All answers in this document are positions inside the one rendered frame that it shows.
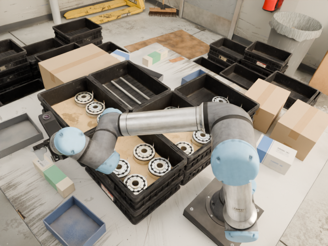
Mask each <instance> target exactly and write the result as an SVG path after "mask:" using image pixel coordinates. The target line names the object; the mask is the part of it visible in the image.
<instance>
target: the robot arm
mask: <svg viewBox="0 0 328 246"><path fill-rule="evenodd" d="M38 118H39V121H40V123H41V124H42V126H43V128H44V130H45V132H46V133H47V135H48V137H49V139H46V140H44V141H43V143H40V144H38V145H36V146H33V147H32V148H31V150H30V151H31V152H34V153H35V154H36V156H37V157H38V159H39V160H40V161H43V160H44V153H46V152H47V148H48V150H49V152H50V154H51V159H52V161H53V162H57V161H59V160H64V159H66V158H68V157H70V158H72V159H74V160H76V161H79V162H81V163H83V164H85V165H87V166H89V167H91V168H93V169H95V170H96V171H100V172H102V173H104V174H110V173H112V172H113V171H114V170H115V168H116V167H117V165H118V163H119V161H120V154H119V153H118V152H116V151H114V148H115V145H116V142H117V139H118V137H123V136H137V135H151V134H164V133H178V132H192V131H202V132H203V133H205V134H211V168H212V172H213V174H214V176H215V177H216V179H217V180H219V181H222V184H223V186H222V188H221V189H220V190H218V191H217V192H215V193H214V194H213V196H212V198H211V200H210V208H211V211H212V213H213V214H214V215H215V217H216V218H218V219H219V220H220V221H222V222H224V223H225V237H226V238H227V239H228V240H230V241H233V242H238V243H249V242H254V241H256V240H258V238H259V234H258V233H259V231H258V226H257V211H256V208H255V204H254V196H253V194H254V193H255V192H256V188H257V185H256V182H255V178H256V177H257V175H258V173H259V166H260V160H259V156H258V153H257V147H256V142H255V135H254V129H253V122H252V119H251V117H250V116H249V115H248V114H247V113H246V112H245V111H244V110H243V109H242V108H240V107H238V106H236V105H233V104H230V103H226V102H203V103H202V104H201V105H200V106H196V107H185V108H175V109H164V110H154V111H144V112H133V113H122V112H121V111H120V110H118V109H114V108H108V109H106V110H104V111H103V113H102V115H101V116H100V118H99V122H98V125H97V127H96V130H95V132H94V135H93V137H92V138H90V137H88V136H86V135H84V134H83V132H82V131H81V130H79V129H78V128H75V127H65V128H63V129H62V128H61V126H60V125H59V123H58V121H57V120H56V118H55V117H54V115H53V113H52V112H51V111H48V112H45V113H43V114H40V115H38ZM46 147H47V148H46ZM41 148H42V149H41ZM56 159H58V160H56Z"/></svg>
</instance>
